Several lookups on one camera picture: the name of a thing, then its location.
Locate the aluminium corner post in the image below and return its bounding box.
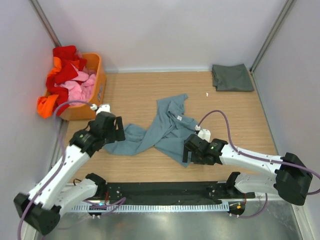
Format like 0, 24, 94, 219
249, 0, 297, 74
29, 0, 62, 47

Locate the slotted white cable duct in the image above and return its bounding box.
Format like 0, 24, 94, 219
69, 202, 230, 213

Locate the blue-grey t shirt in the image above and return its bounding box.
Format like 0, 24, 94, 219
104, 94, 198, 168

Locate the left aluminium corner post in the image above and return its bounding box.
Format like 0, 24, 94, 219
29, 0, 62, 47

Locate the purple cable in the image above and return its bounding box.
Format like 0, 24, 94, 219
197, 109, 320, 220
16, 99, 127, 240

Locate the folded dark grey t shirt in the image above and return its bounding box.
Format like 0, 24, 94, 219
211, 64, 255, 92

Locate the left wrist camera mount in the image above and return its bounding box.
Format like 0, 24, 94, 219
90, 104, 111, 115

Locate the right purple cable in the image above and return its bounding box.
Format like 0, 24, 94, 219
197, 109, 320, 220

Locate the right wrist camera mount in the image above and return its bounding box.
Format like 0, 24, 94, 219
194, 125, 211, 142

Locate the right aluminium corner post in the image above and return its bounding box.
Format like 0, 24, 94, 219
249, 0, 297, 74

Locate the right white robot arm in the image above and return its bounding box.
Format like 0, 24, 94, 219
182, 134, 313, 206

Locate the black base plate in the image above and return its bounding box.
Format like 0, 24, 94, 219
94, 181, 255, 206

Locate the orange t shirt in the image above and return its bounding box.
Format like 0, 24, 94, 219
36, 56, 62, 119

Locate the red t shirt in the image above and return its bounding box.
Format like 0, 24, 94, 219
46, 45, 87, 113

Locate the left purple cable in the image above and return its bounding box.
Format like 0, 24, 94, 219
16, 99, 127, 240

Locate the orange plastic laundry basket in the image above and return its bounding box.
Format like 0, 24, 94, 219
59, 52, 107, 121

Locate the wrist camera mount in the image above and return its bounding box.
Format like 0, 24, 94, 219
194, 125, 211, 142
90, 104, 111, 115

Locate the pink t shirt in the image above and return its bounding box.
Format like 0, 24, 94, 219
59, 59, 97, 102

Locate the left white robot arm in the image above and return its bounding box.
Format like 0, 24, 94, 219
13, 111, 125, 236

